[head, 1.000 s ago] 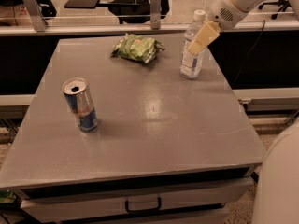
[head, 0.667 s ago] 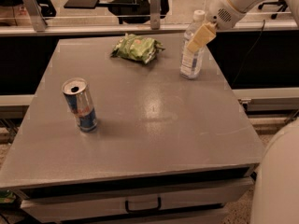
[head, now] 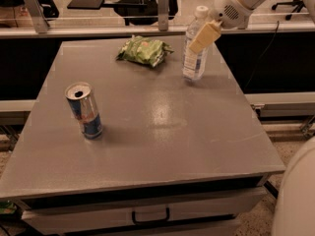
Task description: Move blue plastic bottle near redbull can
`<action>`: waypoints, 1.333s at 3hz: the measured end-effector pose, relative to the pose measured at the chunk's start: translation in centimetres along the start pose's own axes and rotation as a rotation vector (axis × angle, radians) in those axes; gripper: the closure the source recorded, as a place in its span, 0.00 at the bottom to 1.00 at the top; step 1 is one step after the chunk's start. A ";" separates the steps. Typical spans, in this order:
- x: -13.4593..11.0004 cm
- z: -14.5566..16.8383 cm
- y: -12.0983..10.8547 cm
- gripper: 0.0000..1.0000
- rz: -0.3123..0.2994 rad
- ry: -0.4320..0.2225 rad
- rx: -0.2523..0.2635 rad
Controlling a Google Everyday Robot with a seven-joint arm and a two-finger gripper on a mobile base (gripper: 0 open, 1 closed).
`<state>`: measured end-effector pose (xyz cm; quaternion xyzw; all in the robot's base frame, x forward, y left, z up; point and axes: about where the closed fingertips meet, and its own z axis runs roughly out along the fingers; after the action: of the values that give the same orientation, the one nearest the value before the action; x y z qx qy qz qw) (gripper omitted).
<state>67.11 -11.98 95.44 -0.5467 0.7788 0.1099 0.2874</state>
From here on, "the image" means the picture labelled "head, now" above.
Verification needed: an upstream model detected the middle metal railing bracket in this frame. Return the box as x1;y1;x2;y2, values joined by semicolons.
157;0;169;31

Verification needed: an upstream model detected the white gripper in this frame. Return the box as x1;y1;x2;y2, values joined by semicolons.
189;0;253;54

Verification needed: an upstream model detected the metal railing bracket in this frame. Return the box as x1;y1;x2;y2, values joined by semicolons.
24;0;49;33
157;0;169;31
237;16;249;30

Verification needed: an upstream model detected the black office chair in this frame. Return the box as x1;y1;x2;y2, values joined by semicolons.
272;0;305;21

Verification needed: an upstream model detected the grey drawer with black handle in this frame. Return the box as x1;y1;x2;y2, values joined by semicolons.
23;187;266;236

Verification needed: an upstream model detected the green chip bag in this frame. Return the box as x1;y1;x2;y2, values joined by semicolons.
116;35;174;68

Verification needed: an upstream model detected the right metal railing bracket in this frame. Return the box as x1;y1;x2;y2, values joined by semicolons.
237;16;249;30

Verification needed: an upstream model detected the redbull can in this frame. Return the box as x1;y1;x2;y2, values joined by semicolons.
65;82;102;140

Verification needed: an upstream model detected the clear plastic water bottle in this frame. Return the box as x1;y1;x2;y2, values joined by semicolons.
182;6;209;81

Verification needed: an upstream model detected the black desk with chair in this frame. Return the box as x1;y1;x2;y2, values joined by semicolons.
67;0;178;26

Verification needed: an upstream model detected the black cable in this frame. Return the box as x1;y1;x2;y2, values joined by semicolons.
243;20;281;91

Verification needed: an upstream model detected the left metal railing bracket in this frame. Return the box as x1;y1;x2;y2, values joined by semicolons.
24;0;49;33

